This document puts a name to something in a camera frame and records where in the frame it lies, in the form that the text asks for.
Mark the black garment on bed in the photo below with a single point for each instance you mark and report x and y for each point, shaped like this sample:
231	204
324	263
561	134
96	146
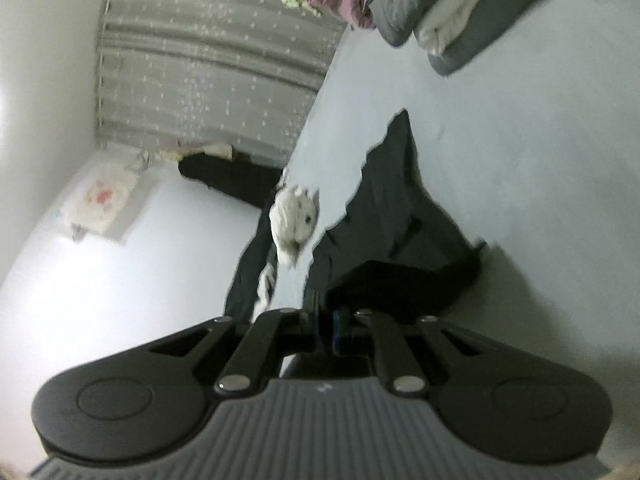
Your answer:
242	294

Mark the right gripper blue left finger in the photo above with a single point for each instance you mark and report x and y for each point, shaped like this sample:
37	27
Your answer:
259	355

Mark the white cloth by black garment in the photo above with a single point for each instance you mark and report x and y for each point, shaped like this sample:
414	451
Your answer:
266	284

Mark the hanging black coat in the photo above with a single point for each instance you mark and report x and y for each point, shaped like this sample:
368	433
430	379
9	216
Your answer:
238	178

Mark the black t-shirt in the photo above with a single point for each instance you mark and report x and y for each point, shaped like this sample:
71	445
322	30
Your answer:
394	250

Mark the white plush dog toy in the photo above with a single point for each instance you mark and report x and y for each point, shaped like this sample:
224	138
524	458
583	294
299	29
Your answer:
293	217

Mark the white wall shelf cover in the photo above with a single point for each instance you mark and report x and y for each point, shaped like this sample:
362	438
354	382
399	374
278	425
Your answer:
106	201

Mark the folded white shirt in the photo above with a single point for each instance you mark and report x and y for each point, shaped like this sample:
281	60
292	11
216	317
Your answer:
443	24

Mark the grey dotted curtain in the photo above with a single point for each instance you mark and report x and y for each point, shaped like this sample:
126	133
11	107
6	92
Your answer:
176	74

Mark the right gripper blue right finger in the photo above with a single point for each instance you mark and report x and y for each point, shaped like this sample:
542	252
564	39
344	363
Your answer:
379	338

